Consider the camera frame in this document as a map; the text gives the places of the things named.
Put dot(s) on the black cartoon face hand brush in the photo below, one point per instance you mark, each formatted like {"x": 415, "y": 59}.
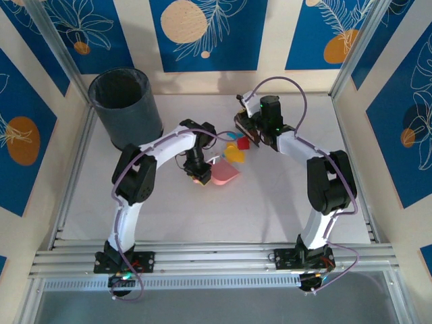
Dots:
{"x": 244, "y": 130}

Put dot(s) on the red paper scrap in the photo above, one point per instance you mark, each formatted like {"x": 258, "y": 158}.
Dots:
{"x": 243, "y": 143}

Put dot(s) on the pink plastic dustpan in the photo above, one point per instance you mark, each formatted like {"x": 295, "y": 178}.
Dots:
{"x": 224, "y": 173}

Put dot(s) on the cyan paper scrap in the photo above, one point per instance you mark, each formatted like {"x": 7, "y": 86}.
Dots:
{"x": 233, "y": 135}

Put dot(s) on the yellow paper scrap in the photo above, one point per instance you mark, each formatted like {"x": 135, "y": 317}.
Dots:
{"x": 235, "y": 156}
{"x": 231, "y": 146}

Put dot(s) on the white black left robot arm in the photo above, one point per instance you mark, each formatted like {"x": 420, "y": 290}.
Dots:
{"x": 165, "y": 145}

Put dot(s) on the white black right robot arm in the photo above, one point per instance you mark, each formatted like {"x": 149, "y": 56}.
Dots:
{"x": 297, "y": 145}

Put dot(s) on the dark grey trash bin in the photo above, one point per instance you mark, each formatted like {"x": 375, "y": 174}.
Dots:
{"x": 135, "y": 114}

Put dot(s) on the black controller board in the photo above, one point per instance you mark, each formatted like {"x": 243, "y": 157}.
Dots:
{"x": 119, "y": 285}

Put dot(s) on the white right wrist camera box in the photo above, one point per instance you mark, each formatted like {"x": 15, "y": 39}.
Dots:
{"x": 249, "y": 106}

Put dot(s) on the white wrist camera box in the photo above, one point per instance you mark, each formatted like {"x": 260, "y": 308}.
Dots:
{"x": 213, "y": 159}
{"x": 249, "y": 106}

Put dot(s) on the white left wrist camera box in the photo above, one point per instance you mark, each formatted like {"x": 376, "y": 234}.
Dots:
{"x": 213, "y": 159}

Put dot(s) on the aluminium side rail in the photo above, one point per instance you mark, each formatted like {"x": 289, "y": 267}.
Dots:
{"x": 81, "y": 148}
{"x": 339, "y": 111}

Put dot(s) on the blue floral wall panel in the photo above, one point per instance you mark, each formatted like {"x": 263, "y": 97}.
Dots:
{"x": 303, "y": 50}
{"x": 381, "y": 37}
{"x": 2, "y": 266}
{"x": 33, "y": 40}
{"x": 121, "y": 50}
{"x": 395, "y": 162}
{"x": 427, "y": 256}
{"x": 17, "y": 182}
{"x": 243, "y": 50}

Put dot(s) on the aluminium front rail frame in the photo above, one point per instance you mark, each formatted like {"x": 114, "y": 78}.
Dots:
{"x": 216, "y": 258}

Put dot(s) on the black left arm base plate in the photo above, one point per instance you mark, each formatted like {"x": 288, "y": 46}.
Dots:
{"x": 146, "y": 261}

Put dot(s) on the aluminium corner post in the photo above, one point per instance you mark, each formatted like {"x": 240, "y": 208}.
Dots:
{"x": 357, "y": 50}
{"x": 59, "y": 50}

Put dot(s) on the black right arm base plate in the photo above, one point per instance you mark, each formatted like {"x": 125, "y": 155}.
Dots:
{"x": 285, "y": 260}

